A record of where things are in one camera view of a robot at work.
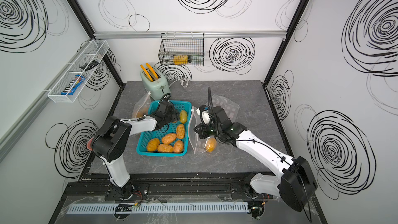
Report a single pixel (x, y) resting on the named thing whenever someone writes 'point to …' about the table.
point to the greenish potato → (183, 116)
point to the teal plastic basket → (173, 141)
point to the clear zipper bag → (141, 108)
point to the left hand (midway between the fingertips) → (174, 114)
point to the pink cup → (88, 144)
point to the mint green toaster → (155, 82)
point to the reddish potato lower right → (178, 146)
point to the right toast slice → (152, 70)
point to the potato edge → (180, 131)
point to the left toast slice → (147, 73)
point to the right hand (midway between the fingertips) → (195, 129)
